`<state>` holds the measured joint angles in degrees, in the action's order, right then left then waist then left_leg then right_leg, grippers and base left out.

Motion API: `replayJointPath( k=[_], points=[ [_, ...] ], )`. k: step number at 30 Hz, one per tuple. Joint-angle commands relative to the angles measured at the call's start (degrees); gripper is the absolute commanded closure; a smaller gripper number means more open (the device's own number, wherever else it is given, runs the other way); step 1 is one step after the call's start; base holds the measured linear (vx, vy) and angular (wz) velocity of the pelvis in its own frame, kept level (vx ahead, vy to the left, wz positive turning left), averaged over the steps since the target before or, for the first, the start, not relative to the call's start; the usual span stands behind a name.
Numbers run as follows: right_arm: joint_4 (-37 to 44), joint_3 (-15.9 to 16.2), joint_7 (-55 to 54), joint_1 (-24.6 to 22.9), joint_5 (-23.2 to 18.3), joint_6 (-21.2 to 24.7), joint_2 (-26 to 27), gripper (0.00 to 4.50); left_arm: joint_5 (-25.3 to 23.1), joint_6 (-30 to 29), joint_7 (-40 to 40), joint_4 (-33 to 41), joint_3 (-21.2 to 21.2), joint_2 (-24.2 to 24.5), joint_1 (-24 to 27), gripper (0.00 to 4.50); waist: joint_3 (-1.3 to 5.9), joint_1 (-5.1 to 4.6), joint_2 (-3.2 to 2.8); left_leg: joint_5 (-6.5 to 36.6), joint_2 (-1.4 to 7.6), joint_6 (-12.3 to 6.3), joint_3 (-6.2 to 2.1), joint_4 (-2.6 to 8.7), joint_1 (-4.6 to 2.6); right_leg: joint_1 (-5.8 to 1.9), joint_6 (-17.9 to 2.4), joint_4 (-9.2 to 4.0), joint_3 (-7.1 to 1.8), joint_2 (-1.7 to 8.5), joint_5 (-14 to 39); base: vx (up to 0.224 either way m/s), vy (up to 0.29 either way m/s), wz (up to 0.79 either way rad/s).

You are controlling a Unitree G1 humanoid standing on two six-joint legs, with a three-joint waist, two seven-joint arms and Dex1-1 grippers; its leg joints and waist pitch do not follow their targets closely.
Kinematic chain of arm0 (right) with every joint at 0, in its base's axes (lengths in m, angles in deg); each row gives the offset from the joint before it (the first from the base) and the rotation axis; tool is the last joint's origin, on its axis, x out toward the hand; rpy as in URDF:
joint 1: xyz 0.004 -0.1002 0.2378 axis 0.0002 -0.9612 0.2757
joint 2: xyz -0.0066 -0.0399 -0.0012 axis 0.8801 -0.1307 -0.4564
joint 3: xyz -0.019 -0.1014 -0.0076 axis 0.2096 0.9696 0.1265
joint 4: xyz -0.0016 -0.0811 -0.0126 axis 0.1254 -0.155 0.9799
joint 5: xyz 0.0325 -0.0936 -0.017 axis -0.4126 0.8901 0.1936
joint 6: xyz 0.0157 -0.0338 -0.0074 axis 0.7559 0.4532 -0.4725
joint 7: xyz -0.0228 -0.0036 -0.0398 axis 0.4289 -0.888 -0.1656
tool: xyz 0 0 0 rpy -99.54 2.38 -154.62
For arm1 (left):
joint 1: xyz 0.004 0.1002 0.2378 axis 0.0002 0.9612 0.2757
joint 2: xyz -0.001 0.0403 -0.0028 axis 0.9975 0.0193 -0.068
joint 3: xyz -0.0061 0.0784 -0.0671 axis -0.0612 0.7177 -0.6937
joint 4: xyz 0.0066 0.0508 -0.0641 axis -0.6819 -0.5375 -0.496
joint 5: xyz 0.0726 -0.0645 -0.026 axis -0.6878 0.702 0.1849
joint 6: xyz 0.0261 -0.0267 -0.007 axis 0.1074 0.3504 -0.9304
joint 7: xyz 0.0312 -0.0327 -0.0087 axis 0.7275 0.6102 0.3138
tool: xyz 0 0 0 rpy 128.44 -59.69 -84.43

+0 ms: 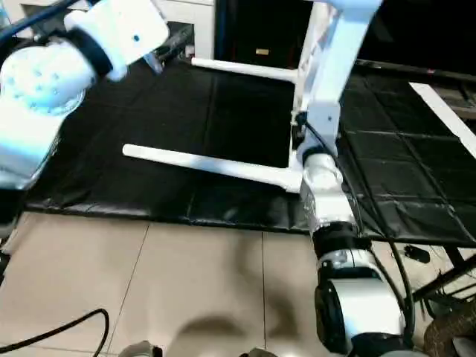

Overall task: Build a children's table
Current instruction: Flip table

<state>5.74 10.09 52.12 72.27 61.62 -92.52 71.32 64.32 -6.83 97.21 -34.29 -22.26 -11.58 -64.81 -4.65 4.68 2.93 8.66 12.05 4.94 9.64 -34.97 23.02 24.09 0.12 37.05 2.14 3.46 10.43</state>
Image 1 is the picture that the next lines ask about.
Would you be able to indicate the black work mat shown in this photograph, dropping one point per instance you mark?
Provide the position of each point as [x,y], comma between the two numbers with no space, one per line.
[148,111]

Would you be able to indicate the brown television bench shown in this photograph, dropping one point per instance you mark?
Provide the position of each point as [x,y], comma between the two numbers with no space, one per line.
[465,100]

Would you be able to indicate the brown woven basket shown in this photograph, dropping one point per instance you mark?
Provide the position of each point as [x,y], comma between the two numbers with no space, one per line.
[453,331]

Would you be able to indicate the small yellow label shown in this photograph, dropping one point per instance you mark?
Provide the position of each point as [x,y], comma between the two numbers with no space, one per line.
[262,51]

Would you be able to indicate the black metal stand bar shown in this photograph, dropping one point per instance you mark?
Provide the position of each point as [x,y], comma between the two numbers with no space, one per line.
[446,279]

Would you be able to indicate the white plastic table leg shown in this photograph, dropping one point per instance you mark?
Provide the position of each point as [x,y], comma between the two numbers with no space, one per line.
[241,68]
[208,163]

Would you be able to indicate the dark robot foot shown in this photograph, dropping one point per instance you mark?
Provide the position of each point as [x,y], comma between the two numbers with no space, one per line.
[143,349]
[258,353]

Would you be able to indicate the black television screen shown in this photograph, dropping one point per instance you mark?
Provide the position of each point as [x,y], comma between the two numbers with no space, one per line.
[427,33]

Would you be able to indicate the dark left robot foot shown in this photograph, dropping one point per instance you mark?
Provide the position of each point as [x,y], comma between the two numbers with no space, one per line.
[143,349]

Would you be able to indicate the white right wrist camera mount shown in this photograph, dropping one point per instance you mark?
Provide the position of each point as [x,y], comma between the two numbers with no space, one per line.
[323,122]

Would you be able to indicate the small black floor object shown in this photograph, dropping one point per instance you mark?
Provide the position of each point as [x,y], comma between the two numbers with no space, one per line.
[416,253]

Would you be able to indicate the white glass-door cabinet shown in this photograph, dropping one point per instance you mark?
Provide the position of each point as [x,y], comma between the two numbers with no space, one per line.
[204,33]

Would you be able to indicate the white plastic table top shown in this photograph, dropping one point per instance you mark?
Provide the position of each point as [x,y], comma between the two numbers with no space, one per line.
[349,56]

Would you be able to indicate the dark right robot foot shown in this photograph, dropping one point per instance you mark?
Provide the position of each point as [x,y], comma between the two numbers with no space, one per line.
[258,353]

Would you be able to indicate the dark blue black cabinet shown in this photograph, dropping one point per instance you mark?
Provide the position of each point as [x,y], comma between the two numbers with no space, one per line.
[238,29]

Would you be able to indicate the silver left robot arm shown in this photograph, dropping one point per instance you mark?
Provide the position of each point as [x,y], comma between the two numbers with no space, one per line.
[37,93]

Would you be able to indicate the white board strip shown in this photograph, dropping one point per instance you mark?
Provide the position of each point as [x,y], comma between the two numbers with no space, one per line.
[442,111]

